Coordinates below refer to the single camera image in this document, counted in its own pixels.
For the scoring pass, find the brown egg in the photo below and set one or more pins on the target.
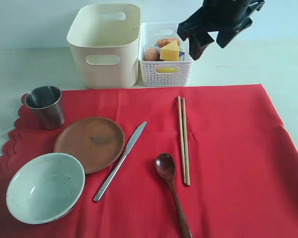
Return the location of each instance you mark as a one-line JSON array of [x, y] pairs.
[[151, 54]]

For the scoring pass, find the stainless steel table knife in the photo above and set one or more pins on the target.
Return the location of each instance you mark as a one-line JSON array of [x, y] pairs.
[[131, 142]]

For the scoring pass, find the dark wooden spoon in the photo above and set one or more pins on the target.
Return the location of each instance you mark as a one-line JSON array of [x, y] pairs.
[[166, 168]]

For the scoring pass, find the wooden chopstick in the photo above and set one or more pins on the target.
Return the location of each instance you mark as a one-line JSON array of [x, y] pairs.
[[187, 165], [181, 139]]

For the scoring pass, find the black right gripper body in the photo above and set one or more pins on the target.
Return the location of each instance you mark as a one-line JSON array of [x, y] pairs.
[[220, 15]]

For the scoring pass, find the yellow lemon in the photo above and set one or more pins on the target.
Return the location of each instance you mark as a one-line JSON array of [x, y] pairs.
[[166, 70]]

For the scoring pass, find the cream plastic bin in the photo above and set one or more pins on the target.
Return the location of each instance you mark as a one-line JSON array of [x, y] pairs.
[[104, 41]]

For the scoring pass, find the yellow cheese wedge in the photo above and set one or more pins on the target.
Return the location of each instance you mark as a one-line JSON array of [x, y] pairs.
[[170, 52]]

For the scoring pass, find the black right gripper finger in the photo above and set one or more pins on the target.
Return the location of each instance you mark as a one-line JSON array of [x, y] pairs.
[[225, 36], [198, 38]]

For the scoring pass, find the fried chicken piece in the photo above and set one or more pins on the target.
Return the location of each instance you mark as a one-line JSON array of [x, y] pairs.
[[165, 41]]

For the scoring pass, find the brown wooden plate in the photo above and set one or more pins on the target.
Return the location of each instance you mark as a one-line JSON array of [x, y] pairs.
[[96, 142]]

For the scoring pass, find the white perforated plastic basket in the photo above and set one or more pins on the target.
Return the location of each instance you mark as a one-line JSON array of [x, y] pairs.
[[150, 32]]

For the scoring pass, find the stainless steel cup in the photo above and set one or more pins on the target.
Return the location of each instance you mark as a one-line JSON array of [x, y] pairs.
[[46, 103]]

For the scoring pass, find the pale green ceramic bowl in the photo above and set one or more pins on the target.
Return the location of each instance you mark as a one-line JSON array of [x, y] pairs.
[[46, 188]]

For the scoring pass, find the small milk carton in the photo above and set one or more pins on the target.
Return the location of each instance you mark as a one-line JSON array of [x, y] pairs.
[[181, 56]]

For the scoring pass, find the red tablecloth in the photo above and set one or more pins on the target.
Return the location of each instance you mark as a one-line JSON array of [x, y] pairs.
[[243, 166]]

